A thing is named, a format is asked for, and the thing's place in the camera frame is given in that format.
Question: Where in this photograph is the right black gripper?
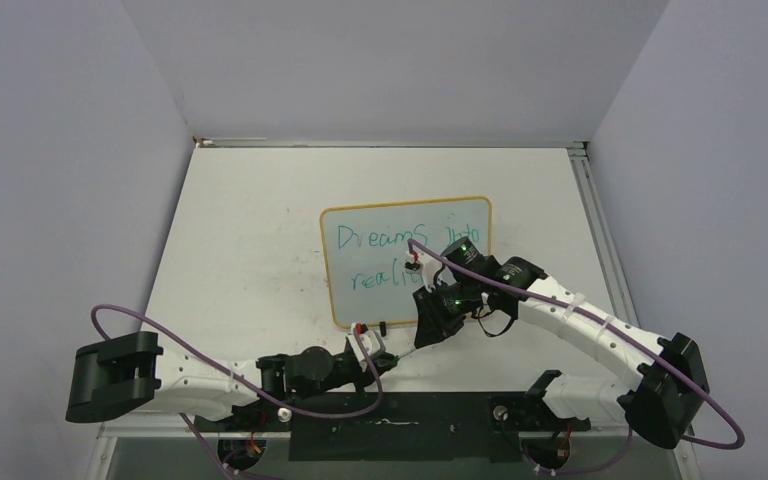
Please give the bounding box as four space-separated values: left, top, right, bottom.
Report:
413 277 481 348

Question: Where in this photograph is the white marker pen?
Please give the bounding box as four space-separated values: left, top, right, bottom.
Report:
397 346 417 361

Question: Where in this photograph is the yellow framed whiteboard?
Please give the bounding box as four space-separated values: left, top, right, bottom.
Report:
319 196 493 328

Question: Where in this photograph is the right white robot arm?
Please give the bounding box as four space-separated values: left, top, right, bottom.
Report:
405 238 710 449

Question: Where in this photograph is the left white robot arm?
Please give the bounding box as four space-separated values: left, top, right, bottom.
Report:
65 330 399 431

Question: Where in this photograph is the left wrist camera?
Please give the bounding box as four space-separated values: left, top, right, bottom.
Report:
346 323 386 372

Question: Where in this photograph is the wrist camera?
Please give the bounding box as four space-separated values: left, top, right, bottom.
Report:
404 246 446 292
346 323 386 372

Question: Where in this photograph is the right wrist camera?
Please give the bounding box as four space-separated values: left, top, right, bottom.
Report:
404 246 446 292

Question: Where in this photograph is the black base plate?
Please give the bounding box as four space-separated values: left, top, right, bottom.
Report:
195 392 591 463

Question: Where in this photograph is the aluminium frame rail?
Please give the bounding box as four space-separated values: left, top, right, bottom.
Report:
567 144 707 449

